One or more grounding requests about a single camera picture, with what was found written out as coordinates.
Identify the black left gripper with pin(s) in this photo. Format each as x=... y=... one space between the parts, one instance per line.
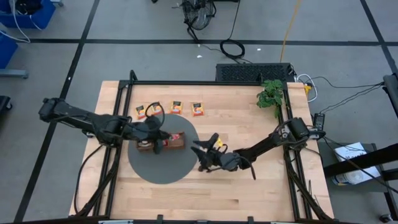
x=141 y=130

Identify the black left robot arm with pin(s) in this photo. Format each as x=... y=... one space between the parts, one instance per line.
x=77 y=115

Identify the large blue bin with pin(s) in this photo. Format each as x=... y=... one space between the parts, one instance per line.
x=40 y=18

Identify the black floor fan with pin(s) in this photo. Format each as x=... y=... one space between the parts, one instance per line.
x=199 y=12

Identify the white paper sheets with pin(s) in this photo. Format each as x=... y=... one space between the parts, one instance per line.
x=351 y=152

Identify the grey round woven placemat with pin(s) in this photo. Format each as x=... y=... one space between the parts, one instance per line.
x=168 y=168

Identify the wooden three-compartment tray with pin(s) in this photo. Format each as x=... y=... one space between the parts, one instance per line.
x=178 y=144

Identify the orange tea packet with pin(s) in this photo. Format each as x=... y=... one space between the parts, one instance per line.
x=176 y=107
x=157 y=109
x=140 y=112
x=197 y=109

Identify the black power brick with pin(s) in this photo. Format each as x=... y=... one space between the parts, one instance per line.
x=319 y=121

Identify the black caster wheel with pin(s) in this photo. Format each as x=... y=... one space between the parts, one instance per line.
x=385 y=218

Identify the red tea packet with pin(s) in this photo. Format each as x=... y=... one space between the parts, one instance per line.
x=175 y=136
x=166 y=143

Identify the black perforated computer case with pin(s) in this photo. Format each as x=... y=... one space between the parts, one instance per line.
x=248 y=73

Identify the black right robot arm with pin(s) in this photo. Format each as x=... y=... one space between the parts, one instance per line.
x=264 y=147

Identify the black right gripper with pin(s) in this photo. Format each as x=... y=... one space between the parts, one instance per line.
x=224 y=160

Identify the white round disc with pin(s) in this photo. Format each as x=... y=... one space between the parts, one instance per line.
x=354 y=178

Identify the beige tea packet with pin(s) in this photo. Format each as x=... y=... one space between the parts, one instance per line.
x=144 y=144

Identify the black aluminium table frame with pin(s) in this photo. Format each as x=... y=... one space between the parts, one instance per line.
x=199 y=82

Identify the small blue bin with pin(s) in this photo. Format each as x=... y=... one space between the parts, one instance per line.
x=7 y=49

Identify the grey platform base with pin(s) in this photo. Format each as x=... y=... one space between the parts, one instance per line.
x=14 y=73

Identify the yellow power plug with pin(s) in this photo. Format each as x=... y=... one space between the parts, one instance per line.
x=307 y=90

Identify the black metal stand beam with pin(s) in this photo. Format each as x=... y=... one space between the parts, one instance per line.
x=373 y=158

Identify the green plant in white pot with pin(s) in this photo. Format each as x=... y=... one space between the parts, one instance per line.
x=270 y=93

